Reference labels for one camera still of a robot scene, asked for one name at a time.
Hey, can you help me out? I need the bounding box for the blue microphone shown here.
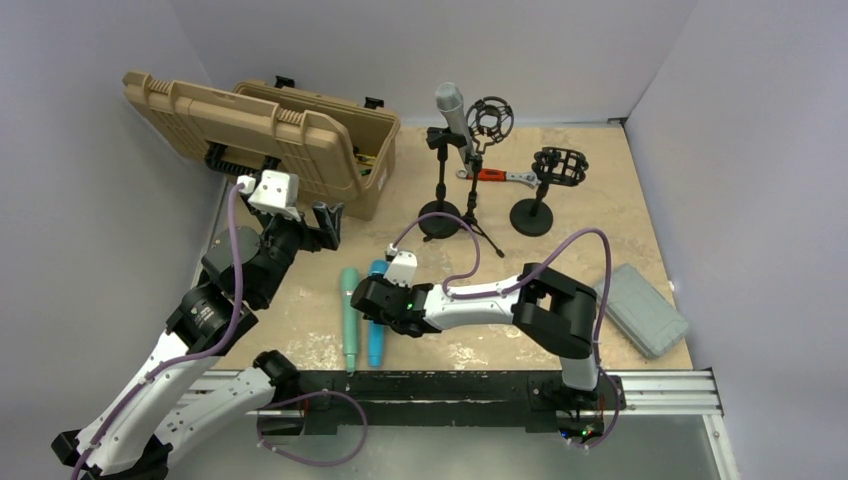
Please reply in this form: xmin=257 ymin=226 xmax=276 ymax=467
xmin=367 ymin=259 xmax=389 ymax=369

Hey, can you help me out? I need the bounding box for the green microphone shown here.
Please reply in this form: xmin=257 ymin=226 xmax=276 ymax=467
xmin=340 ymin=267 xmax=360 ymax=374

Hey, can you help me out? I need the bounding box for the black round-base shock-mount stand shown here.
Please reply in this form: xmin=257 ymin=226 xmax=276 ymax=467
xmin=509 ymin=146 xmax=589 ymax=237

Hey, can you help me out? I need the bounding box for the black tripod shock-mount stand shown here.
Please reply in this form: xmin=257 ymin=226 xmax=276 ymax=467
xmin=458 ymin=96 xmax=514 ymax=258

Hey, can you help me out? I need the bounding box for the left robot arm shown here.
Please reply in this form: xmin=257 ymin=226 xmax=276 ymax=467
xmin=51 ymin=202 xmax=344 ymax=479

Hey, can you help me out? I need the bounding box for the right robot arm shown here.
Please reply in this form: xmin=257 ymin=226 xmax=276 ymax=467
xmin=351 ymin=263 xmax=608 ymax=411

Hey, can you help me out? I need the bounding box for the black round-base clip stand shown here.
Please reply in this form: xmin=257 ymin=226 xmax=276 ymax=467
xmin=418 ymin=127 xmax=467 ymax=242

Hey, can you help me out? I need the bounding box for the grey microphone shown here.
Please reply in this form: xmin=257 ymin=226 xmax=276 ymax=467
xmin=435 ymin=82 xmax=476 ymax=178

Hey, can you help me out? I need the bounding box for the tan plastic tool case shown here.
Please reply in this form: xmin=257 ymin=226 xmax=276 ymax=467
xmin=122 ymin=71 xmax=400 ymax=220

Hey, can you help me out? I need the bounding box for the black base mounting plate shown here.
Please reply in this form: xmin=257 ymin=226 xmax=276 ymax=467
xmin=257 ymin=370 xmax=627 ymax=440

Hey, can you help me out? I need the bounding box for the grey plastic case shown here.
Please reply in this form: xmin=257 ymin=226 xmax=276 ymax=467
xmin=605 ymin=264 xmax=690 ymax=360

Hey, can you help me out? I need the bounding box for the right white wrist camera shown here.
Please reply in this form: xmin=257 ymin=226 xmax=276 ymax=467
xmin=384 ymin=244 xmax=418 ymax=287

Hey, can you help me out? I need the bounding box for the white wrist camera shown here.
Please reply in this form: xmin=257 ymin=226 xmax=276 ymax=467
xmin=384 ymin=244 xmax=418 ymax=287
xmin=237 ymin=169 xmax=302 ymax=221

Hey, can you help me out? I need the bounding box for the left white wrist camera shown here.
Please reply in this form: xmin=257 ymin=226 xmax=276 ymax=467
xmin=237 ymin=169 xmax=302 ymax=221

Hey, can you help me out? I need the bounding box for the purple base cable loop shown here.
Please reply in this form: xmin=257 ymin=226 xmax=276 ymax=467
xmin=255 ymin=389 xmax=369 ymax=469

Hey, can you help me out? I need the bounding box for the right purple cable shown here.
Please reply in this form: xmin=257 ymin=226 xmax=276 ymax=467
xmin=390 ymin=211 xmax=625 ymax=452

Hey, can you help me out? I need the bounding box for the red-handled adjustable wrench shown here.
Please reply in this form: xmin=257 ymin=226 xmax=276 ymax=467
xmin=478 ymin=168 xmax=541 ymax=188

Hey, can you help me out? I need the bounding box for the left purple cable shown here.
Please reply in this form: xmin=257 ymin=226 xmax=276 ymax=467
xmin=68 ymin=182 xmax=250 ymax=480

